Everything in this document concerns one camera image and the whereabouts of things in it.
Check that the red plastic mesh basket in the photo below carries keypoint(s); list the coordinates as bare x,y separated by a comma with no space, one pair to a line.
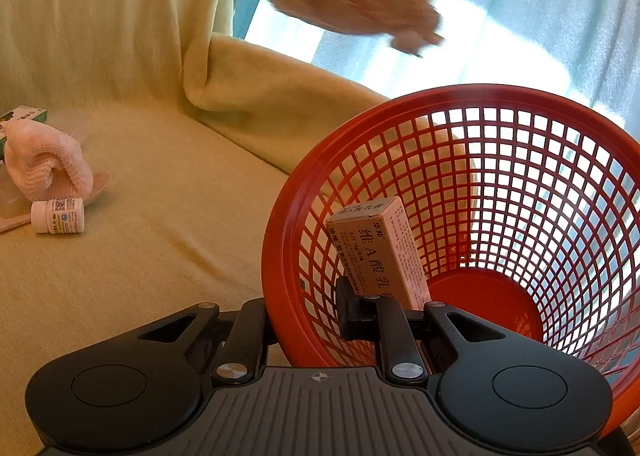
500,296

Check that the light blue curtain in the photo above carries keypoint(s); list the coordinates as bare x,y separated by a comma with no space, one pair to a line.
525,35

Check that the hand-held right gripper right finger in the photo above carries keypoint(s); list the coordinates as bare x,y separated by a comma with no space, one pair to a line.
350,318

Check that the green and white box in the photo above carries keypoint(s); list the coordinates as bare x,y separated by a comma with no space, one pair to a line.
25,114

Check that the pink towel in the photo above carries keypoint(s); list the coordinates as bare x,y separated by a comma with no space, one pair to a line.
45,160

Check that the white pill bottle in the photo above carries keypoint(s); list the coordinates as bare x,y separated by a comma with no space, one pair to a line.
57,216

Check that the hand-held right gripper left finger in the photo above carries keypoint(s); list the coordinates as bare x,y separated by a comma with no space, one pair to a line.
245,336

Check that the wooden spoon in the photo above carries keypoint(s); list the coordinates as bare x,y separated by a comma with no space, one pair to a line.
97,183

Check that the yellow blanket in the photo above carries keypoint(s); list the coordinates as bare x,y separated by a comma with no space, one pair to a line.
165,246

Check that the beige medicine box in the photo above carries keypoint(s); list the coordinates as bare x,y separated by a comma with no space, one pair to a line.
380,251

